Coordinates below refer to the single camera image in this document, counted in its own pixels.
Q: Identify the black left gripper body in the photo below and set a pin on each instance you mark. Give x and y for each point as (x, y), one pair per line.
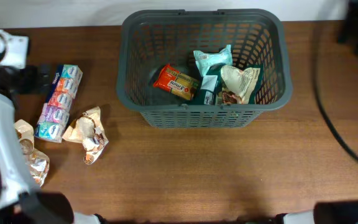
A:
(23, 81)

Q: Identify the multicolour tissue pack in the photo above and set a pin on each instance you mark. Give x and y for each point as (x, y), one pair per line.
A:
(56, 109)

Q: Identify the orange spaghetti packet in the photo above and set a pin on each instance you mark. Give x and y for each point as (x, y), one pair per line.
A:
(176, 82)

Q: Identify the light teal small packet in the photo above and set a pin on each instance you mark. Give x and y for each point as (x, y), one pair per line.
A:
(204, 61)

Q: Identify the green coffee bean bag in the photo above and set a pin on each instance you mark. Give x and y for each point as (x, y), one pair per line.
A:
(227, 85)

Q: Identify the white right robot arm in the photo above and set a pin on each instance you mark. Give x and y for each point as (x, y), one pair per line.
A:
(331, 72)

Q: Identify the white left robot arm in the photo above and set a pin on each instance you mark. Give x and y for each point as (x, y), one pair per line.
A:
(21, 199)

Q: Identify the beige crumpled snack bag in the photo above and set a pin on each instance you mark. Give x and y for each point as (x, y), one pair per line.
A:
(88, 131)

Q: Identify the brown white snack pouch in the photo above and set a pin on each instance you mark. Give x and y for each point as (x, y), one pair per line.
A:
(37, 162)

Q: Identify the grey plastic basket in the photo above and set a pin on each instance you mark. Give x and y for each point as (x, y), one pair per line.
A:
(151, 39)

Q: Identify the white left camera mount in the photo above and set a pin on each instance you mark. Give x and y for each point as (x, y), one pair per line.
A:
(13, 49)

